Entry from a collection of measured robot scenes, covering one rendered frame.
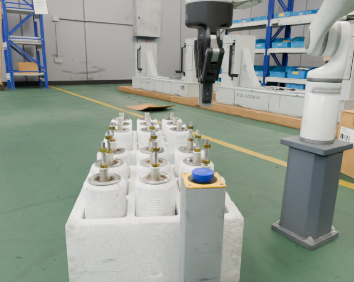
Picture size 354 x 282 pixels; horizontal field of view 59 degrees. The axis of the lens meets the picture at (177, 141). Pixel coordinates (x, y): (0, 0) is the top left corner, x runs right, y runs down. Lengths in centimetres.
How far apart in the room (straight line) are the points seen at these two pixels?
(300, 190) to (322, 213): 9
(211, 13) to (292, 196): 66
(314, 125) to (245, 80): 251
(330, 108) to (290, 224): 37
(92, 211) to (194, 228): 26
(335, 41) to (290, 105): 195
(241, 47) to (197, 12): 298
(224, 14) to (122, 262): 54
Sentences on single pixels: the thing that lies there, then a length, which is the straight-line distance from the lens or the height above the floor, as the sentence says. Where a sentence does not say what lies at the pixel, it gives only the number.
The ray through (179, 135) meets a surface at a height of 24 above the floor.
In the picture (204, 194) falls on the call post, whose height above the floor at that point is 30.
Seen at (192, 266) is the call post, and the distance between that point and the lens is 61.
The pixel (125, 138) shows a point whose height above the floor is 23.
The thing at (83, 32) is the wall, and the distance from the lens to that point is 714.
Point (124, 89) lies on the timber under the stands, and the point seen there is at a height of 5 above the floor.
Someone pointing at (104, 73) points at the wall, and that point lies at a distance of 727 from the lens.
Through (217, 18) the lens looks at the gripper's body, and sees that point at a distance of 50.
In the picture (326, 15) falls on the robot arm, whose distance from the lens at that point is 87.
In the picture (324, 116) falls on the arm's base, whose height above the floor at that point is 38.
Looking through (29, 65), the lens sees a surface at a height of 40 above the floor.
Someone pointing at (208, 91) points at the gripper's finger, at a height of 47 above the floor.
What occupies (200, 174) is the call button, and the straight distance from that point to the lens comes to 55.
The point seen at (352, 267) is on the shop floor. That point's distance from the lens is 100.
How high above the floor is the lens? 52
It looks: 14 degrees down
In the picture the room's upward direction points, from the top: 1 degrees clockwise
